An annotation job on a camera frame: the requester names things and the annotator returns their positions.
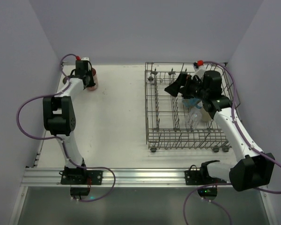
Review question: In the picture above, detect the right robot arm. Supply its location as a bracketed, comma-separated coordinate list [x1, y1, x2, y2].
[164, 70, 274, 192]

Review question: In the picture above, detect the pink patterned mug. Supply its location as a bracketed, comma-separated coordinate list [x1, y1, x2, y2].
[87, 68, 98, 91]

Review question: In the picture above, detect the grey wire dish rack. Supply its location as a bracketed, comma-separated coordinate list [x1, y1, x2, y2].
[144, 62, 231, 152]

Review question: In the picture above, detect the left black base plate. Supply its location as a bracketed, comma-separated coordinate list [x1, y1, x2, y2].
[59, 167, 103, 185]

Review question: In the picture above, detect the clear drinking glass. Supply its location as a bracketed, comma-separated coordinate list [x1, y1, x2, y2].
[185, 107, 202, 130]

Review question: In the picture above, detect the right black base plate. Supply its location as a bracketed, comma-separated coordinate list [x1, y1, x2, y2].
[184, 165, 227, 185]

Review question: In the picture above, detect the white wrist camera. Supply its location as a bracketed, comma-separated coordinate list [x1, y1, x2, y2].
[193, 60, 207, 80]
[81, 57, 89, 61]

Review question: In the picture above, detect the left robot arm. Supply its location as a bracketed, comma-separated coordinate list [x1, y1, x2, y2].
[43, 57, 96, 184]

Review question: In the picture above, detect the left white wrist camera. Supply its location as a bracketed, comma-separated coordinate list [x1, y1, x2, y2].
[81, 57, 89, 61]

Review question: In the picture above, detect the aluminium mounting rail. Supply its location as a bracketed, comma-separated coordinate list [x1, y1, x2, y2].
[21, 168, 186, 188]

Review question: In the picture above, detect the blue butterfly mug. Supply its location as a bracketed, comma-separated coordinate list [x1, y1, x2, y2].
[182, 98, 202, 109]

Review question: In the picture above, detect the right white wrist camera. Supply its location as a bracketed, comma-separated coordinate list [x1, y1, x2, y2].
[193, 60, 207, 80]

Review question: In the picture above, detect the beige plastic cup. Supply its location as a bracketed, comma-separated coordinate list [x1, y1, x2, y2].
[200, 107, 212, 122]

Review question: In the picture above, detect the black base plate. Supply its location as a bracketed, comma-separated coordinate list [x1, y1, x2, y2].
[184, 165, 227, 185]
[59, 167, 103, 185]

